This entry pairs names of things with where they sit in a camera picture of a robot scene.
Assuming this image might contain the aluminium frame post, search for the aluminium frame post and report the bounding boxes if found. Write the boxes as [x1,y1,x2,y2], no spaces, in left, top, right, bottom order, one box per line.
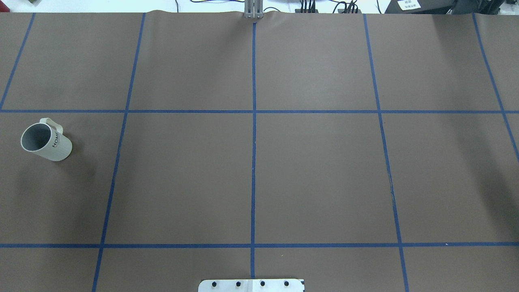
[244,0,264,19]

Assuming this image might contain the white ribbed mug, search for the white ribbed mug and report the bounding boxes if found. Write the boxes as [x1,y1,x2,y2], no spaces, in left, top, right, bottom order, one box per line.
[20,118,73,161]

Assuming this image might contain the white camera pillar with base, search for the white camera pillar with base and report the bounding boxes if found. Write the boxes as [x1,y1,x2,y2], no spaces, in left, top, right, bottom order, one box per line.
[198,278,305,292]

